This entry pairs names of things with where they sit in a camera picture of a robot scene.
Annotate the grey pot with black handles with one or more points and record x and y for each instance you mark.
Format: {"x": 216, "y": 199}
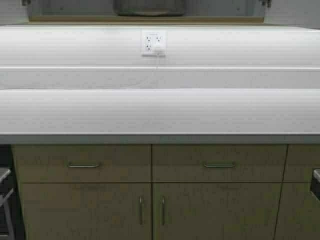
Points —
{"x": 149, "y": 8}

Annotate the lower right cabinet door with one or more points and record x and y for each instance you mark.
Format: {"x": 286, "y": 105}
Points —
{"x": 215, "y": 211}

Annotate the cabinet door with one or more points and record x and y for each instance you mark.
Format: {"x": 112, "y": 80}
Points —
{"x": 215, "y": 211}
{"x": 93, "y": 211}

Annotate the lower left cabinet door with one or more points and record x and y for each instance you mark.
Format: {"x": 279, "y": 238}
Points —
{"x": 93, "y": 211}

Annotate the open upper cabinet shelf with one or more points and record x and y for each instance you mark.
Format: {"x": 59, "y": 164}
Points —
{"x": 198, "y": 12}

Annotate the lower far right cabinet panel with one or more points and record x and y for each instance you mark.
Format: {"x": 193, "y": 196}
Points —
{"x": 299, "y": 209}

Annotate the lower right wooden drawer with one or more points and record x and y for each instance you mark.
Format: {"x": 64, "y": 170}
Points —
{"x": 183, "y": 163}

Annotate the wooden drawer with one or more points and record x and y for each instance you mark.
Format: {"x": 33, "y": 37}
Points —
{"x": 111, "y": 163}
{"x": 183, "y": 163}

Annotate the white power adapter plug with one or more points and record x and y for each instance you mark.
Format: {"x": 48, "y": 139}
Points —
{"x": 159, "y": 50}

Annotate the lower left wooden drawer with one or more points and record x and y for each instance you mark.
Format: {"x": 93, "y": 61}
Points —
{"x": 111, "y": 163}

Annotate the right drawer metal handle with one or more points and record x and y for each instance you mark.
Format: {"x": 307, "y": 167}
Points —
{"x": 219, "y": 165}

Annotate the drawer metal handle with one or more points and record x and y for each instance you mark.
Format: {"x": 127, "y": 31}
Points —
{"x": 83, "y": 165}
{"x": 219, "y": 165}

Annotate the white wall outlet plate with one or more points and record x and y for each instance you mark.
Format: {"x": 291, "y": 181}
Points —
{"x": 151, "y": 38}

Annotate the left drawer metal handle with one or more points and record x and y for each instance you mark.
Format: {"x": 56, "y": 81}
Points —
{"x": 83, "y": 165}

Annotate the right base metal bracket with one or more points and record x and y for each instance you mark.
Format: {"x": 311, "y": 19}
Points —
{"x": 315, "y": 183}

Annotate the base metal bracket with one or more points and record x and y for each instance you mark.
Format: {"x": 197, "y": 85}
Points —
{"x": 4, "y": 173}
{"x": 315, "y": 183}

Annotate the left base metal bracket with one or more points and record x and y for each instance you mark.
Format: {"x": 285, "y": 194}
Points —
{"x": 4, "y": 173}

